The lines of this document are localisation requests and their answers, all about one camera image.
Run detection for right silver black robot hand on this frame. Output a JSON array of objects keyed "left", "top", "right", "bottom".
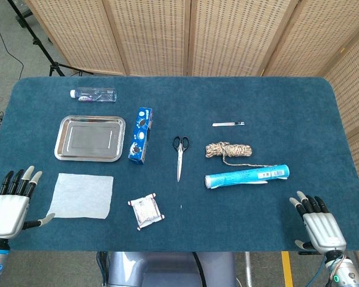
[{"left": 289, "top": 190, "right": 347, "bottom": 255}]

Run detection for white paper sheet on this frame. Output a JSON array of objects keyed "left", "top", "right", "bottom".
[{"left": 46, "top": 172, "right": 114, "bottom": 220}]

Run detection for black tripod stand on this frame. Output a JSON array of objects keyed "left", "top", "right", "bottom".
[{"left": 7, "top": 0, "right": 94, "bottom": 77}]

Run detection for blue cling film roll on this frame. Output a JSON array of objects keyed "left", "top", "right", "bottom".
[{"left": 204, "top": 163, "right": 290, "bottom": 190}]

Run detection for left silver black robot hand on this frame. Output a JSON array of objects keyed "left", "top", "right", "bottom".
[{"left": 0, "top": 165, "right": 56, "bottom": 240}]

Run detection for thin black floor cable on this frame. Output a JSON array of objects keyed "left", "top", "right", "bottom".
[{"left": 0, "top": 0, "right": 25, "bottom": 80}]

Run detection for grey robot torso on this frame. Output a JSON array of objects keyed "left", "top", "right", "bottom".
[{"left": 107, "top": 251, "right": 237, "bottom": 287}]

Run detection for blue table mat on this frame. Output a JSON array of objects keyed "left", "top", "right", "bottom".
[{"left": 0, "top": 76, "right": 359, "bottom": 252}]

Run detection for black handled scissors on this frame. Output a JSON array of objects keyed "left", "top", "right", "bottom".
[{"left": 172, "top": 136, "right": 190, "bottom": 182}]

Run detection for beige speckled rope bundle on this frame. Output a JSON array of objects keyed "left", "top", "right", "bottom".
[{"left": 205, "top": 141, "right": 281, "bottom": 169}]

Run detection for rattan folding screen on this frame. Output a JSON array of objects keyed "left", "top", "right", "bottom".
[{"left": 25, "top": 0, "right": 359, "bottom": 287}]

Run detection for blue cookie box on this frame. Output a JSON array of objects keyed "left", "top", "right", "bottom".
[{"left": 127, "top": 106, "right": 155, "bottom": 165}]

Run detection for clear plastic water bottle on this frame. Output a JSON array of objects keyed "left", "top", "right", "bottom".
[{"left": 69, "top": 87, "right": 118, "bottom": 103}]

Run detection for silver table leg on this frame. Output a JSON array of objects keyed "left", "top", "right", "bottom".
[{"left": 244, "top": 251, "right": 254, "bottom": 287}]

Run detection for stainless steel tray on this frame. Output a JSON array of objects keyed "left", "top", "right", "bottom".
[{"left": 54, "top": 115, "right": 126, "bottom": 163}]

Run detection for white red snack packet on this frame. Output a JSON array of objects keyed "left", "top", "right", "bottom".
[{"left": 127, "top": 193, "right": 165, "bottom": 231}]

